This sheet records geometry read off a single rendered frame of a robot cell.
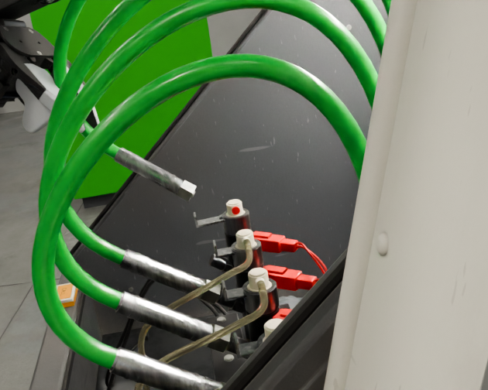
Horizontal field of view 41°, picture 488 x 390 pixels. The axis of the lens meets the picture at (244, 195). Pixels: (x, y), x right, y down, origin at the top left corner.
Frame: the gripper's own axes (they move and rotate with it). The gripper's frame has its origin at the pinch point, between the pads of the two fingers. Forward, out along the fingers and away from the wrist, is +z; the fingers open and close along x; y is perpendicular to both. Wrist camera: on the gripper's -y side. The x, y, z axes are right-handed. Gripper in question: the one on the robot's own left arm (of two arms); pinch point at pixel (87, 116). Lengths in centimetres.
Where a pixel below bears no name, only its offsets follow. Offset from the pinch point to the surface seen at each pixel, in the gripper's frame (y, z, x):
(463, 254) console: -29, 31, 40
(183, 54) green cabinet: 82, -110, -280
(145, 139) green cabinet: 134, -94, -276
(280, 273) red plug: -7.5, 27.0, 6.3
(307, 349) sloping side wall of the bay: -17.0, 31.5, 29.8
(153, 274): -0.2, 19.4, 10.6
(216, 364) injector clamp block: 7.1, 29.1, 1.9
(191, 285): -1.1, 22.4, 8.6
